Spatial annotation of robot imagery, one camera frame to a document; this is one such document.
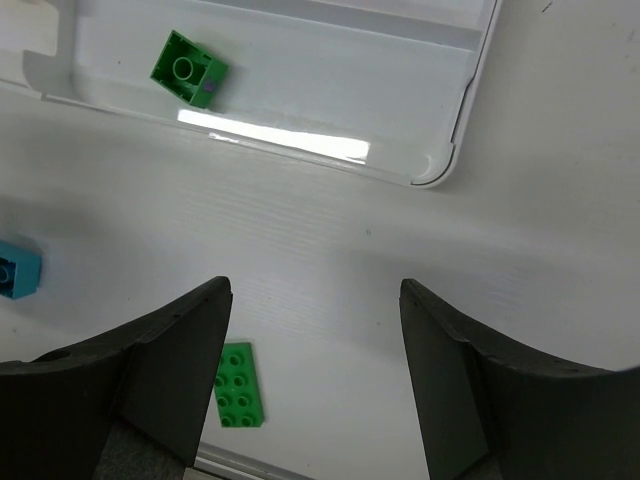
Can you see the green flat lego plate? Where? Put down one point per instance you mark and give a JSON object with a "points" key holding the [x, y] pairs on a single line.
{"points": [[236, 388]]}

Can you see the teal lego brick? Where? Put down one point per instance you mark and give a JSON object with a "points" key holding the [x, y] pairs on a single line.
{"points": [[20, 271]]}

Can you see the green lego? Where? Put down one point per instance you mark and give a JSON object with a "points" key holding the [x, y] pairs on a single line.
{"points": [[189, 71]]}

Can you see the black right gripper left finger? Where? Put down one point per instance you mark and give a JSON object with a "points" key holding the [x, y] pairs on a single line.
{"points": [[129, 403]]}

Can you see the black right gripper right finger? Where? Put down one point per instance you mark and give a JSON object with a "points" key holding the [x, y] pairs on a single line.
{"points": [[490, 407]]}

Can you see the white plastic divided tray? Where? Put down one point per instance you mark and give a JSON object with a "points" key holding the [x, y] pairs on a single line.
{"points": [[379, 88]]}

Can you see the aluminium front rail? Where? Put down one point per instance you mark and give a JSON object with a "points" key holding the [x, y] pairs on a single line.
{"points": [[229, 465]]}

